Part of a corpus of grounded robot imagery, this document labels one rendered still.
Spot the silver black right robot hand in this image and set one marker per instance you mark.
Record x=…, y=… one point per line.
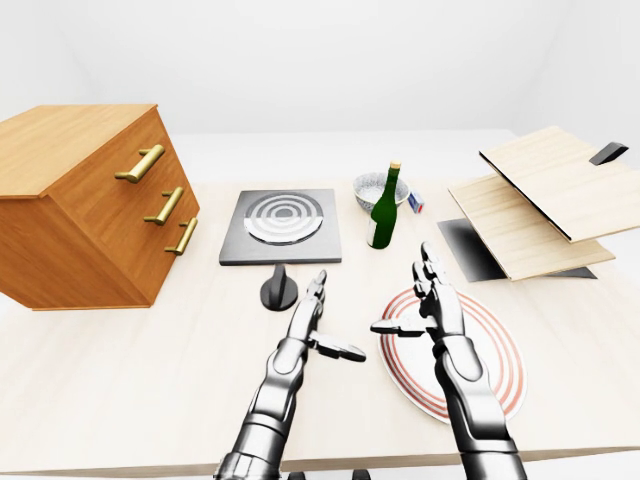
x=442, y=310

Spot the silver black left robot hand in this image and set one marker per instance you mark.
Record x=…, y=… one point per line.
x=305, y=320

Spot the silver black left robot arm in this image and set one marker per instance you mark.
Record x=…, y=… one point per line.
x=272, y=400

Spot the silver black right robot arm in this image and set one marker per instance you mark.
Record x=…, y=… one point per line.
x=475, y=400

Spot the round black stove knob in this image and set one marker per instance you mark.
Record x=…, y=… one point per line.
x=279, y=292

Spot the flat dark stove plate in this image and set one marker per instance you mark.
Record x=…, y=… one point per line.
x=235, y=240

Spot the white plate with red rings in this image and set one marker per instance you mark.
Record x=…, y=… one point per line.
x=500, y=365

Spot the small blue white box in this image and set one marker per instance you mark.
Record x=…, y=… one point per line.
x=416, y=202

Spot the green glass bottle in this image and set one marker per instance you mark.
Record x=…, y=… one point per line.
x=384, y=215

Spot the blue patterned bowl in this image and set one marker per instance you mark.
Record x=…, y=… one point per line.
x=367, y=192

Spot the wooden cabinet drawer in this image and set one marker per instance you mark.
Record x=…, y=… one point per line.
x=160, y=265
x=100, y=190
x=130, y=230

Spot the pale wooden board, black edge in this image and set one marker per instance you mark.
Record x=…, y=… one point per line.
x=560, y=185

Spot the small black block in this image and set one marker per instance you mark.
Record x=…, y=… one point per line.
x=607, y=153

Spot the wooden cabinet with drawers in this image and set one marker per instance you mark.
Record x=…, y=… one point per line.
x=45, y=150

